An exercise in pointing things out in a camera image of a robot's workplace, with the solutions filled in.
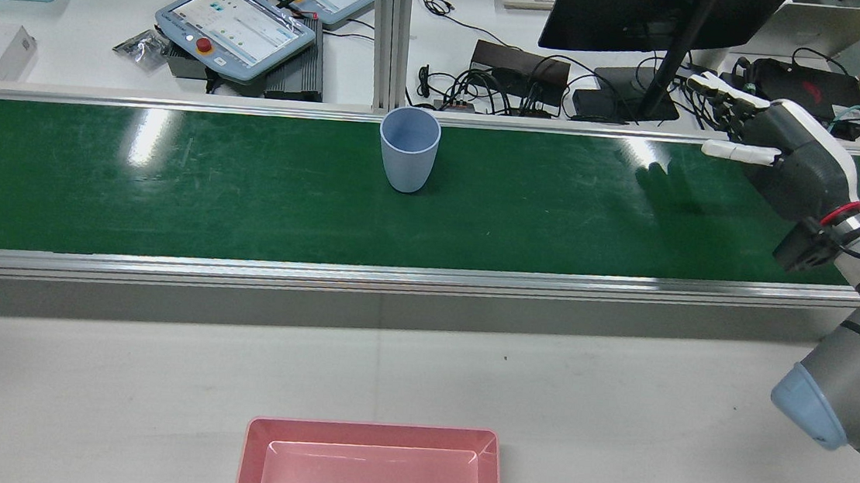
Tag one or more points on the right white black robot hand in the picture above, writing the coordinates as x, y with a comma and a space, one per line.
803, 161

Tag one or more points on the dark flat box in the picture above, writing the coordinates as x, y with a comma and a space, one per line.
519, 64

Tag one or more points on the light blue plastic cup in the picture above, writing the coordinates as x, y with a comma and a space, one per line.
408, 158

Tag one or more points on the black finned box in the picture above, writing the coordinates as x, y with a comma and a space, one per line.
300, 74

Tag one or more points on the pink plastic box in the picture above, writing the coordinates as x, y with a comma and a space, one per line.
371, 470

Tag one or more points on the small grey box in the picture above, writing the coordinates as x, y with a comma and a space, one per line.
14, 53

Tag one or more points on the black mini computer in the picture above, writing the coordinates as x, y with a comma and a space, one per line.
809, 88

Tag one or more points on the silver laptop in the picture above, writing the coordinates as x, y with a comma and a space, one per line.
830, 31

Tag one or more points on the black monitor stand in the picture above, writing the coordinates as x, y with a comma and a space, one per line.
666, 83

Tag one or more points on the black square adapter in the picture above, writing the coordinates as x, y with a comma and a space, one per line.
598, 104

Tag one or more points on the black monitor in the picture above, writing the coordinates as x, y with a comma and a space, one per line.
621, 13

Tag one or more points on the green conveyor belt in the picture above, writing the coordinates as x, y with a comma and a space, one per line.
247, 194

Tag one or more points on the large grey teach pendant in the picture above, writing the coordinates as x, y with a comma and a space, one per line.
235, 26

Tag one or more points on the clear bag with parts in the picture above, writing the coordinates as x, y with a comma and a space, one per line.
142, 47

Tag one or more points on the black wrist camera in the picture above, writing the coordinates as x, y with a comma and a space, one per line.
803, 249

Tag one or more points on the aluminium profile post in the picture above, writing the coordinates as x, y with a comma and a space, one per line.
389, 36

